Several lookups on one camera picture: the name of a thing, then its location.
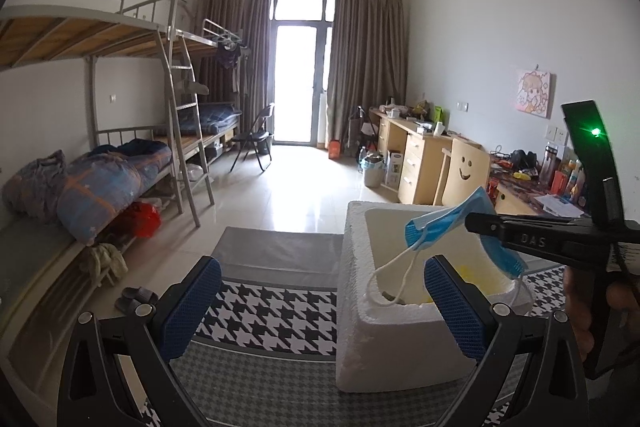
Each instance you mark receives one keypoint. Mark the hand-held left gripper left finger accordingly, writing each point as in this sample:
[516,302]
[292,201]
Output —
[192,307]

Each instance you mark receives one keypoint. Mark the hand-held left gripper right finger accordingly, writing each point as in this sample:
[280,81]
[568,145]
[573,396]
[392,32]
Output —
[455,307]

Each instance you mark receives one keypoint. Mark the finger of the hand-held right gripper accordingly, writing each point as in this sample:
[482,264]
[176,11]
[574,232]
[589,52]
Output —
[520,234]

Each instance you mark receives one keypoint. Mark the yellow foam net sleeve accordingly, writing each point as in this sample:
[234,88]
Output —
[470,274]

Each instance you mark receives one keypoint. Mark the blue face mask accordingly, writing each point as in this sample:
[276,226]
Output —
[450,219]

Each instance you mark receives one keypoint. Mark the white foam box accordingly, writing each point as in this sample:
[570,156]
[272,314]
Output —
[360,297]

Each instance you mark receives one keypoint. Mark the person's right hand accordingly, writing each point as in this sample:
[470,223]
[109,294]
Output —
[577,307]

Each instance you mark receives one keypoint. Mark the cluster of toiletry bottles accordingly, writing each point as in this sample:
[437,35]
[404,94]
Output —
[572,182]

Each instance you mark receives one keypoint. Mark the printed paper sheets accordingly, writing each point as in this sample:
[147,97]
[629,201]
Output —
[560,205]

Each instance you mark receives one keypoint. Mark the black slipper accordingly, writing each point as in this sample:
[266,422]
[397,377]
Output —
[142,293]
[127,305]

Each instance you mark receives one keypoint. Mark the dark thermos bottle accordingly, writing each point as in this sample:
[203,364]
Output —
[548,164]

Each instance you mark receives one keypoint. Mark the black headphones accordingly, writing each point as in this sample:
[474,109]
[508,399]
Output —
[522,159]

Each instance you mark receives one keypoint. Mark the houndstooth floor mat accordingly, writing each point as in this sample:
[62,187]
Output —
[270,307]

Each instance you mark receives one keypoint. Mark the wooden chair smiley cutout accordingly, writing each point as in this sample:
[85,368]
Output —
[467,167]

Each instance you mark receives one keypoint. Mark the red plastic bag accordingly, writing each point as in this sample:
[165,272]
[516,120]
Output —
[145,219]

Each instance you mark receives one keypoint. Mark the beige cloth bundle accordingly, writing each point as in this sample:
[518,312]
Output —
[102,262]

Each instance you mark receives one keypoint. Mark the wooden desk with drawers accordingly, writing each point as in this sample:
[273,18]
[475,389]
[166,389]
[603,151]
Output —
[420,157]

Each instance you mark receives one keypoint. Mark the clear storage box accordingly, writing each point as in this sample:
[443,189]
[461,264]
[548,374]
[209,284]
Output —
[197,174]

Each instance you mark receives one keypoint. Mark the white carton box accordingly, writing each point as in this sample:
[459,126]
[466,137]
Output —
[393,167]

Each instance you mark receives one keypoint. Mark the green packet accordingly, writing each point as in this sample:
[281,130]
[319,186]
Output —
[438,114]

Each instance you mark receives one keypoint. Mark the blue plaid quilt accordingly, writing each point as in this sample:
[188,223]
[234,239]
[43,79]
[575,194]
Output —
[100,192]

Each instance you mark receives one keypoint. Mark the metal trash bin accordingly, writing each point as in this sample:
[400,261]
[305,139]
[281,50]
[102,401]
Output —
[372,172]

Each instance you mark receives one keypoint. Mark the black folding chair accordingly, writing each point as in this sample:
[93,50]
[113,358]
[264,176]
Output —
[252,139]

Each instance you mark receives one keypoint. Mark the black folding trolley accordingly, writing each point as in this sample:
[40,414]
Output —
[362,129]

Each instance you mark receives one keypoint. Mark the dark blue bedding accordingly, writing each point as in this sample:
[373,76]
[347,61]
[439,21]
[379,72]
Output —
[210,117]

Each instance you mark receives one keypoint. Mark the orange paper bag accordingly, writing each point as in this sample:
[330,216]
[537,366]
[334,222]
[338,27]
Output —
[334,150]

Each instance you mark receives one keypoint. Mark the grey crumpled quilt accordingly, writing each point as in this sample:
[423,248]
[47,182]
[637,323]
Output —
[32,187]

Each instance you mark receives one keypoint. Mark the brown curtain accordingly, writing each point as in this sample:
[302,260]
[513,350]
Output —
[235,57]
[370,57]

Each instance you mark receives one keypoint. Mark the glass balcony door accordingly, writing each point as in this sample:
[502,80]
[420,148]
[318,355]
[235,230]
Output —
[300,82]

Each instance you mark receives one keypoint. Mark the hanging dark clothes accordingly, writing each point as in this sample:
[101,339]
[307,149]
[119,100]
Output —
[230,54]

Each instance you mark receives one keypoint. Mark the small metal bunk bed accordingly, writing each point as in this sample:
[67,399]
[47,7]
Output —
[200,47]

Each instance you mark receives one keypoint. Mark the large metal bunk bed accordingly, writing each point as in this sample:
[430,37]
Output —
[75,37]

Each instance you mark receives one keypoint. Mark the wide wall socket panel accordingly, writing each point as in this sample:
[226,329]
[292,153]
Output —
[556,135]

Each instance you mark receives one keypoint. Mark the cartoon wall picture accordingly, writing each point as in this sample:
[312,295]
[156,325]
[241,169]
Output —
[534,93]

